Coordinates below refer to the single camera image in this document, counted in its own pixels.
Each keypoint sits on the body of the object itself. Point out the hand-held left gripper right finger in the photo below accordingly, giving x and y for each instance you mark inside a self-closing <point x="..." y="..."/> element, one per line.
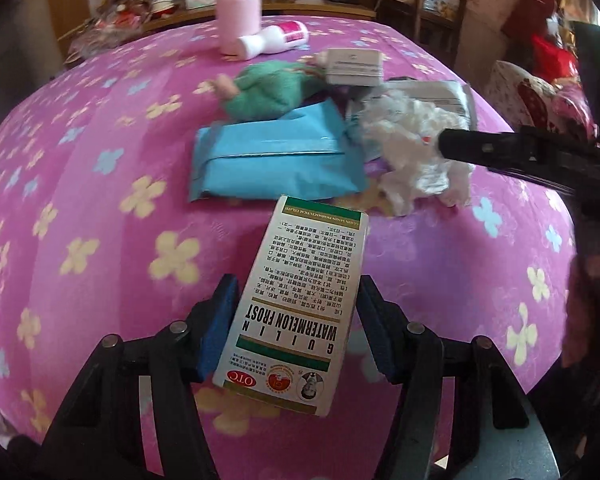
<point x="376" y="332"/>

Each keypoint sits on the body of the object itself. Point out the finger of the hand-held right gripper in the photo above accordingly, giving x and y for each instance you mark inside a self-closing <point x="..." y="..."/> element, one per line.
<point x="485" y="147"/>

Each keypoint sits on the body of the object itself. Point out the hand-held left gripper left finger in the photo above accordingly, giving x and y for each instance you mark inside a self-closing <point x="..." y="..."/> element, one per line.
<point x="217" y="332"/>

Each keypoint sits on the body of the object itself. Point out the grey white foil packet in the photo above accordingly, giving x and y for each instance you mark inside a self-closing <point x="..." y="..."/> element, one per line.
<point x="445" y="95"/>

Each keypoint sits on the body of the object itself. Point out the white plastic wrap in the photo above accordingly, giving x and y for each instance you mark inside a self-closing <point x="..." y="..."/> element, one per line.
<point x="410" y="130"/>

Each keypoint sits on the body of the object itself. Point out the white green medicine box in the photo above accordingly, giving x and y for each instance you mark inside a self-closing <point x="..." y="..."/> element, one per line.
<point x="290" y="300"/>

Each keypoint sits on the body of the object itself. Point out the small white cardboard box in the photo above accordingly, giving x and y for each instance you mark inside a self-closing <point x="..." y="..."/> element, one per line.
<point x="355" y="65"/>

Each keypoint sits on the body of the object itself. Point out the blue wet wipes packet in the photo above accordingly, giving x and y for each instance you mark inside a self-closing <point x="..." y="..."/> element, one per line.
<point x="280" y="160"/>

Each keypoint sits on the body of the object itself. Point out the green knitted sock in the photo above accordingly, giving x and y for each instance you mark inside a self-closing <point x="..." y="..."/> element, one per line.
<point x="265" y="92"/>

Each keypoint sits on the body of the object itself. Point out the wooden shelf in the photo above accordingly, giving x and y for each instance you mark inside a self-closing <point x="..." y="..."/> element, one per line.
<point x="460" y="25"/>

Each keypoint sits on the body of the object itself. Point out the pink floral tablecloth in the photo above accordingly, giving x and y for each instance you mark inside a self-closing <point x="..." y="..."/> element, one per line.
<point x="105" y="210"/>

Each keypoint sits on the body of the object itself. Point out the wooden cabinet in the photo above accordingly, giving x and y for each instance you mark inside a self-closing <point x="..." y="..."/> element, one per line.
<point x="305" y="10"/>

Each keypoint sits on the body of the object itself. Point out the white bottle with pink label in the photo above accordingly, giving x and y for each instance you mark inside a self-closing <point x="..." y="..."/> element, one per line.
<point x="280" y="37"/>

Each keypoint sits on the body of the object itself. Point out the pink thermos bottle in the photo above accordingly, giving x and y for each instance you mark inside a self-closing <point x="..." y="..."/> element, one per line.
<point x="237" y="15"/>

